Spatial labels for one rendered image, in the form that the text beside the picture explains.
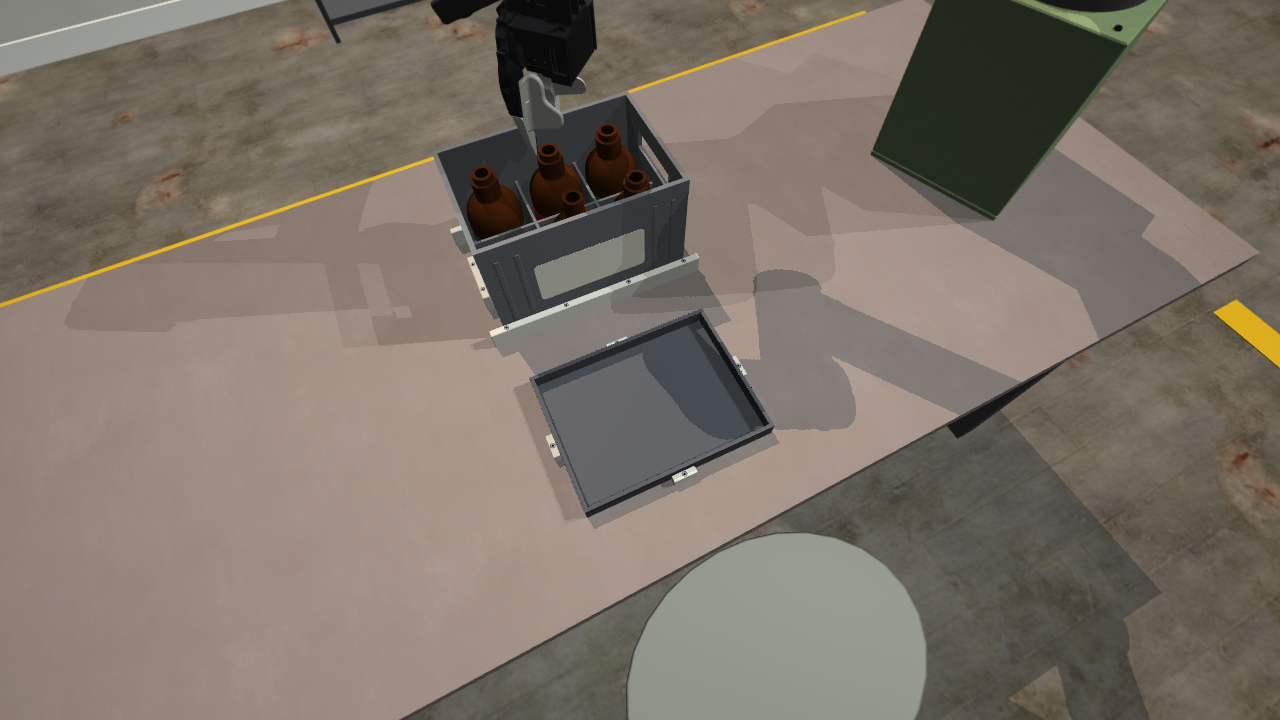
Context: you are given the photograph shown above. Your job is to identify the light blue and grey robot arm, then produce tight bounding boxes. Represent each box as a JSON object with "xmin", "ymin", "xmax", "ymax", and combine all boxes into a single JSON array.
[{"xmin": 431, "ymin": 0, "xmax": 1147, "ymax": 26}]

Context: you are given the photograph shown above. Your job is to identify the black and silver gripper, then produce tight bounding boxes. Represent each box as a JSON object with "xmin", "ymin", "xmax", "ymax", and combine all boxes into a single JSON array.
[{"xmin": 495, "ymin": 0, "xmax": 596, "ymax": 156}]

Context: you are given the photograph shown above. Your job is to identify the dark grey divided crate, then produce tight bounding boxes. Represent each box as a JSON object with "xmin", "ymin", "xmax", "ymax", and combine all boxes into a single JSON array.
[{"xmin": 433, "ymin": 91, "xmax": 690, "ymax": 325}]

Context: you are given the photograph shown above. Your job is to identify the brown bottle with blue label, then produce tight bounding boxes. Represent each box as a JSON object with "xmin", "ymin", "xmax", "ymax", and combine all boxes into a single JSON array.
[{"xmin": 553, "ymin": 190, "xmax": 591, "ymax": 223}]

